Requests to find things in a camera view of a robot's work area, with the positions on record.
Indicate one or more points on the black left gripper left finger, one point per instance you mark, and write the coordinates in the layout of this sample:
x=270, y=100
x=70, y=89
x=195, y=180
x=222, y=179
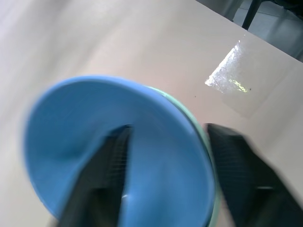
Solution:
x=94, y=189

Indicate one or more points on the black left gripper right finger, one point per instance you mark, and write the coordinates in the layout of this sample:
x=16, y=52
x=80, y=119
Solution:
x=246, y=179

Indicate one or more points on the green bowl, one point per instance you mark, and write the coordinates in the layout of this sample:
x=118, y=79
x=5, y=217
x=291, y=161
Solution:
x=203, y=137

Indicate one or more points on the blue bowl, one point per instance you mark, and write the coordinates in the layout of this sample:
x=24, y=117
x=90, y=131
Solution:
x=78, y=123

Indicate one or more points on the black chair leg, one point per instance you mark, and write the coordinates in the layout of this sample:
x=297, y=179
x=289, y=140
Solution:
x=250, y=13

